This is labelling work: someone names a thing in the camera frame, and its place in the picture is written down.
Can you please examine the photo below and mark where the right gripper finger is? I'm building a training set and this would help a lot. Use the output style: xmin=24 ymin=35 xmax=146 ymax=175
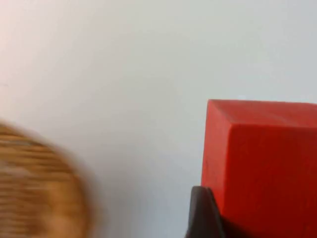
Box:
xmin=184 ymin=185 xmax=226 ymax=238

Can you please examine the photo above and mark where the red cube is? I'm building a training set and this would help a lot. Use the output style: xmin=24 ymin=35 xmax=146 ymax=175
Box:
xmin=201 ymin=99 xmax=317 ymax=238

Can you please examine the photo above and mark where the pale brown wicker basket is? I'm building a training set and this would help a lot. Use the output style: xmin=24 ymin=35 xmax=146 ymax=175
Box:
xmin=0 ymin=120 xmax=101 ymax=238

